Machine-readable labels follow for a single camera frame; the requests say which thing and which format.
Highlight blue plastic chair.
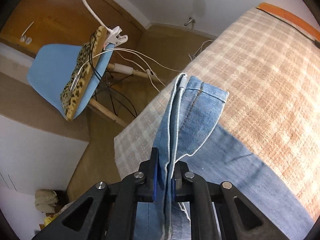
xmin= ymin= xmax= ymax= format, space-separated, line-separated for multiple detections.
xmin=27 ymin=44 xmax=113 ymax=118

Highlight white clip desk lamp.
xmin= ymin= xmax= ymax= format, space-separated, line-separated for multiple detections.
xmin=54 ymin=0 xmax=129 ymax=51

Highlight light blue denim pants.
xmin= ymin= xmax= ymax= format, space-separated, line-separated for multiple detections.
xmin=134 ymin=73 xmax=313 ymax=239

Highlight leopard print cushion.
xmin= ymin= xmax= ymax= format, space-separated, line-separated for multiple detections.
xmin=60 ymin=25 xmax=107 ymax=121

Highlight beige plaid bed sheet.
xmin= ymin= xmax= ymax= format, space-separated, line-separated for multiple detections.
xmin=113 ymin=6 xmax=320 ymax=223

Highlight black power cable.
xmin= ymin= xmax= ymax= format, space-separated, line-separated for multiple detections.
xmin=256 ymin=6 xmax=320 ymax=43

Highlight white charging cables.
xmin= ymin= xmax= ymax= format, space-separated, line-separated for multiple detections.
xmin=69 ymin=39 xmax=216 ymax=93

